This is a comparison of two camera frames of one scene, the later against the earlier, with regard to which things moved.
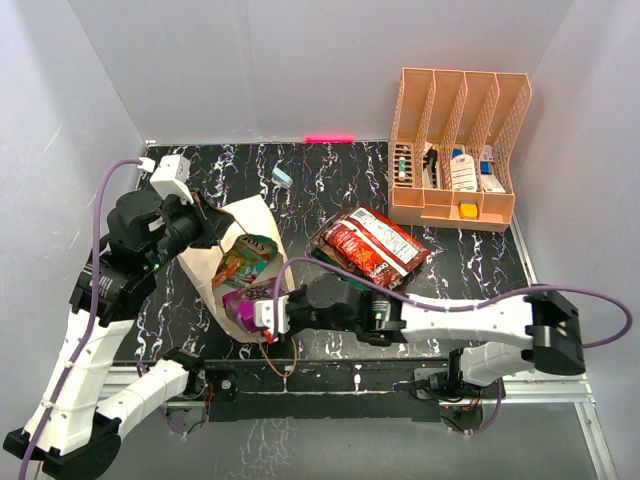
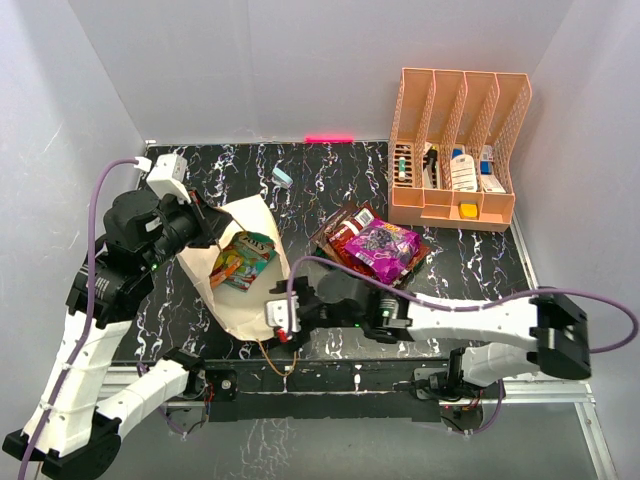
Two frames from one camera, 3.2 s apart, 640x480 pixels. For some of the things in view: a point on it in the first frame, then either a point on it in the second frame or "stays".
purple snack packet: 239,304 -> 384,250
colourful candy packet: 243,261 stays
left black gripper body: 187,224 stays
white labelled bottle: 463,173 stays
